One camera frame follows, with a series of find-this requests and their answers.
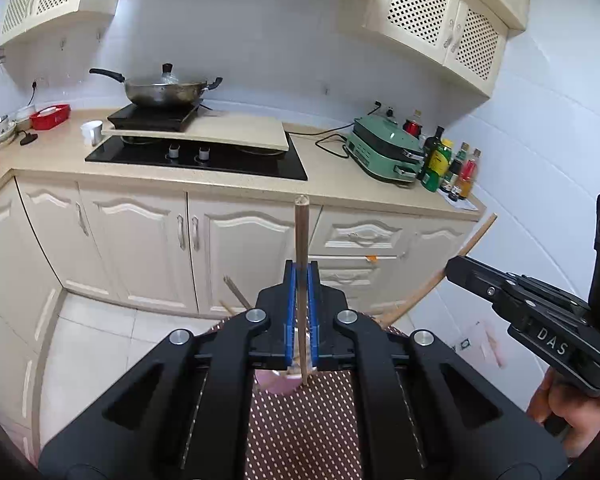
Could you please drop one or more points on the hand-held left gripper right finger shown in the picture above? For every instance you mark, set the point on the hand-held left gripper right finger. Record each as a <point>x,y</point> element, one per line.
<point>313,320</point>

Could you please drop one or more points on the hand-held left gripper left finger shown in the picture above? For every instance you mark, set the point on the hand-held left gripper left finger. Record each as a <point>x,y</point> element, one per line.
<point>291,310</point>

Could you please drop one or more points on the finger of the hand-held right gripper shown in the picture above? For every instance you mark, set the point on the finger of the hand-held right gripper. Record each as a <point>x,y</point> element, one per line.
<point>485,280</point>

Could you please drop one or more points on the wooden chopstick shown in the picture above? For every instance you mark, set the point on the wooden chopstick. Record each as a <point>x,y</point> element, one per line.
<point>227,307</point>
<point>237,291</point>
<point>301,240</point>
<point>460,257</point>

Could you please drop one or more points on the pink cup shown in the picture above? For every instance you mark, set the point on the pink cup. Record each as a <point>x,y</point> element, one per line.
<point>275,382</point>

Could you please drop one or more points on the person's right hand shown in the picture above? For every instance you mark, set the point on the person's right hand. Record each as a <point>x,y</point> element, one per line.
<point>570,410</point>

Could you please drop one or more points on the middle cream drawer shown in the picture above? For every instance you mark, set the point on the middle cream drawer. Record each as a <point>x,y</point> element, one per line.
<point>350,276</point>

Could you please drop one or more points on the small cream drawer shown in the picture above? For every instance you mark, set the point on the small cream drawer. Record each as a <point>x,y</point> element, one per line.
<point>375,297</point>

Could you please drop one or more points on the white paper sheet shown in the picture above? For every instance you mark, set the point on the white paper sheet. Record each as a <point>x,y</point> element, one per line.
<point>467,204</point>

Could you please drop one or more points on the large cream drawer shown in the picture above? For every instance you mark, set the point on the large cream drawer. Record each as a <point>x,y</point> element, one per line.
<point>365,232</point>

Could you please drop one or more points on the orange red bottle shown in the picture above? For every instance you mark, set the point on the orange red bottle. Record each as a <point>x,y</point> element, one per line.
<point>467,177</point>

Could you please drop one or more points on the dark sauce bottle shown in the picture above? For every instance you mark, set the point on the dark sauce bottle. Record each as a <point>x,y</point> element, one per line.
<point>455,170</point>

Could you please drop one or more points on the brown dotted tablecloth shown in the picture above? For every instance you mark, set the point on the brown dotted tablecloth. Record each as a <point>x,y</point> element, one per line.
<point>300,435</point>

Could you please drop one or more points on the yellow green bottle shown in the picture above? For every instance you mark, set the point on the yellow green bottle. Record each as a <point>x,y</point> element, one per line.
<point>437,167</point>

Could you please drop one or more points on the dark green oil bottle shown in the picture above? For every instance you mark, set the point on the dark green oil bottle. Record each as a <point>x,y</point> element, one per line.
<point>431,157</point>

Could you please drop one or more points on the black glass gas hob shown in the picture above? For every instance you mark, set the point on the black glass gas hob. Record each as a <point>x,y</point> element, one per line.
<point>260,165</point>

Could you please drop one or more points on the green electric grill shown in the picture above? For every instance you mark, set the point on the green electric grill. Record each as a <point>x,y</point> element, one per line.
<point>380,150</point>

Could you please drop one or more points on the red label bottle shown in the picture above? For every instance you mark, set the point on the red label bottle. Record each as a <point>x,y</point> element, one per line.
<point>413,126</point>

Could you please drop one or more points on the cream base cabinets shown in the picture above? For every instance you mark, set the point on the cream base cabinets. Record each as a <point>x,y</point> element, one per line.
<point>130,245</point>

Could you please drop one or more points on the wooden board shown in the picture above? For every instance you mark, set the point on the wooden board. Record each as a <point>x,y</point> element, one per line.
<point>240,132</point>

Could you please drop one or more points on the black induction cooker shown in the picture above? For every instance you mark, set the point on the black induction cooker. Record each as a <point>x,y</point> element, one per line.
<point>150,117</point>

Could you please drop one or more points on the steel wok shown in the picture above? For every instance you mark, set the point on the steel wok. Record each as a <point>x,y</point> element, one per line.
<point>165,92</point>

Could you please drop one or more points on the glass wok lid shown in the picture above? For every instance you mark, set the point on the glass wok lid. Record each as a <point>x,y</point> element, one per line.
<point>167,79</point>

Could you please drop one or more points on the white cup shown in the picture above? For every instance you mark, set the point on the white cup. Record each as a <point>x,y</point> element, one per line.
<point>92,134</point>

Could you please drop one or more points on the red plastic basket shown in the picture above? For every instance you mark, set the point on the red plastic basket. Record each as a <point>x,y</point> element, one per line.
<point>50,117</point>

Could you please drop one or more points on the stack of white bowls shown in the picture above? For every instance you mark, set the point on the stack of white bowls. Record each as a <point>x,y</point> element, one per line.
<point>0,137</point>

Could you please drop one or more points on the wall socket with plug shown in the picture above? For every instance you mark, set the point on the wall socket with plug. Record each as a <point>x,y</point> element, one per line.
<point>382,108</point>
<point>34,85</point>

